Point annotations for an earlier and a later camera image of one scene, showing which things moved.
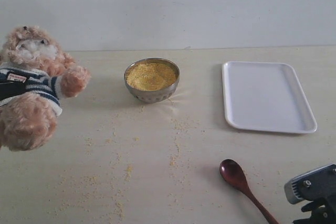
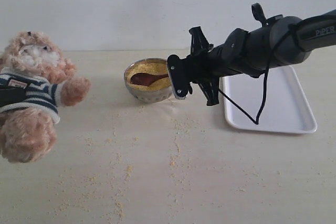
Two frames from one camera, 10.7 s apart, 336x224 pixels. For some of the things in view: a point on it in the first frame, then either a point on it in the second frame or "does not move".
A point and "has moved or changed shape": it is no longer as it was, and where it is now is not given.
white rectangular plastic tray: (265, 97) does not move
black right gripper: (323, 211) to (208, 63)
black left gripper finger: (9, 88) to (11, 96)
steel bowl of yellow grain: (152, 80) does not move
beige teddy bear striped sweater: (35, 75) has moved or changed shape
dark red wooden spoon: (233, 173) to (143, 79)
